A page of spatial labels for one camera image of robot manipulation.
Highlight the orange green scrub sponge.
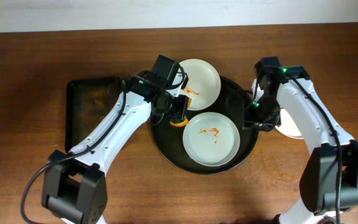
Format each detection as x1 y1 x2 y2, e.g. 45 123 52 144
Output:
170 96 191 127

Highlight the pink plate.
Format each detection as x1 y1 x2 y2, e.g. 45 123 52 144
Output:
275 108 303 139

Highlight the grey plate bottom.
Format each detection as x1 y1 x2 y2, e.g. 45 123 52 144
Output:
183 112 241 167

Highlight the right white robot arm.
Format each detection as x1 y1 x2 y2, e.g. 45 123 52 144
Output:
244 57 358 223

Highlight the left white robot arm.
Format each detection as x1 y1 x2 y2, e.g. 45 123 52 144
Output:
41 68 188 223

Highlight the black round tray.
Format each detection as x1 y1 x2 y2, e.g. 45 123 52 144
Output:
151 77 258 175

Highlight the black rectangular tray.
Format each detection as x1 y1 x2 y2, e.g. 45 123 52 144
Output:
65 77 122 152

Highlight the cream plate top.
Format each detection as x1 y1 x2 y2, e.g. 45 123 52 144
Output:
180 58 221 111

